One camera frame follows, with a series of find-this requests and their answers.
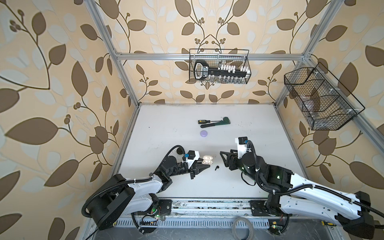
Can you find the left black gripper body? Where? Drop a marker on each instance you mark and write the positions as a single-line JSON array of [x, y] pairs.
[[181, 169]]

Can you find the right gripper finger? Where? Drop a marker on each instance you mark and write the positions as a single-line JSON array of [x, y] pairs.
[[230, 164], [228, 155]]

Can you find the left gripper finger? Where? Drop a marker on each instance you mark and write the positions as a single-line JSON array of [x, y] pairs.
[[198, 168], [198, 164]]

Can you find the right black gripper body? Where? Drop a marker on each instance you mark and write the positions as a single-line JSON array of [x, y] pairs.
[[240, 165]]

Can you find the white earbud charging case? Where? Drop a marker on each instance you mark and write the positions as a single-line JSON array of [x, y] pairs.
[[207, 160]]

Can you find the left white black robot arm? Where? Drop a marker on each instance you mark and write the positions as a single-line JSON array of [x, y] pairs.
[[120, 196]]

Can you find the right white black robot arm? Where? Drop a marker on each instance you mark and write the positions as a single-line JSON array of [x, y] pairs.
[[291, 194]]

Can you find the purple round earbud case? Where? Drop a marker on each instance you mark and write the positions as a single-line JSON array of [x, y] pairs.
[[203, 133]]

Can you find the black tool set in basket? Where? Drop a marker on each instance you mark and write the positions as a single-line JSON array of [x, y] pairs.
[[223, 72]]

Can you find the small yellow black screwdriver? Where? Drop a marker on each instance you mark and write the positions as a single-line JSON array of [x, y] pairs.
[[326, 223]]

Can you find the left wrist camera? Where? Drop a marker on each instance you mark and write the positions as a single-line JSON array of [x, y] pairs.
[[191, 156]]

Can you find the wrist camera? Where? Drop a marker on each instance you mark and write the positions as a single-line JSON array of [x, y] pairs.
[[241, 146], [191, 156]]

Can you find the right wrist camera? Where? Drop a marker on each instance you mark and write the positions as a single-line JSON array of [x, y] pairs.
[[241, 146]]

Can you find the green handled tool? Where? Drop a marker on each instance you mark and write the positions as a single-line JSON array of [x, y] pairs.
[[224, 121]]

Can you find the side wire basket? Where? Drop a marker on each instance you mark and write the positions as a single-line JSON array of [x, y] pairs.
[[325, 102]]

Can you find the back wire basket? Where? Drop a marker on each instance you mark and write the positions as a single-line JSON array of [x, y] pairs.
[[214, 56]]

